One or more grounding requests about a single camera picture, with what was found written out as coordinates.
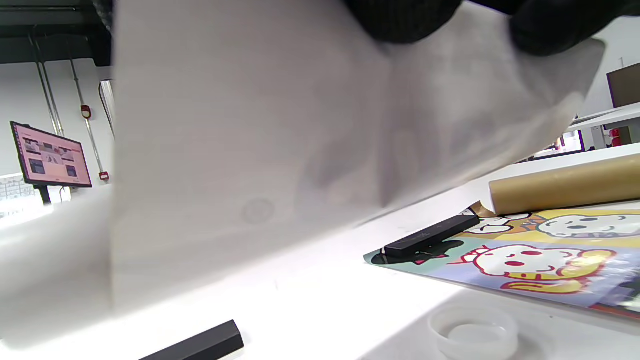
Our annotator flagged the white cartoon print poster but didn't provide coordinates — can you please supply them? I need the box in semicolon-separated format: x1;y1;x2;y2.
110;0;607;311

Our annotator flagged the colourful cartoon panel poster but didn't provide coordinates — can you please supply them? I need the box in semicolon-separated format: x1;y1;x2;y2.
364;200;640;321

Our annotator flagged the person's left hand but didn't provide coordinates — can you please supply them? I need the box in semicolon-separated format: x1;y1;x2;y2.
345;0;640;56

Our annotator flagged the white desk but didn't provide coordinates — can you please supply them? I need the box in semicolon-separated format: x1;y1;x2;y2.
565;102;640;151

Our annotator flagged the black framed monitor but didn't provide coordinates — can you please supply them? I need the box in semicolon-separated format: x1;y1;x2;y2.
10;121;93;189

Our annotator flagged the whiteboard with table chart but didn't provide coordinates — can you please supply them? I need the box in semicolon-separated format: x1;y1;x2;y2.
0;175;38;216

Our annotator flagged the brown cardboard mailing tube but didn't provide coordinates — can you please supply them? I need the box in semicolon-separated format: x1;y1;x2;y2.
489;154;640;216

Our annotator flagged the brown panel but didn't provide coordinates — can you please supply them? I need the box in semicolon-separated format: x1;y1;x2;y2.
606;62;640;108

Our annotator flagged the black bar weight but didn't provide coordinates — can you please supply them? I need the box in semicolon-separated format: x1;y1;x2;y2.
140;320;246;360
384;214;481;259

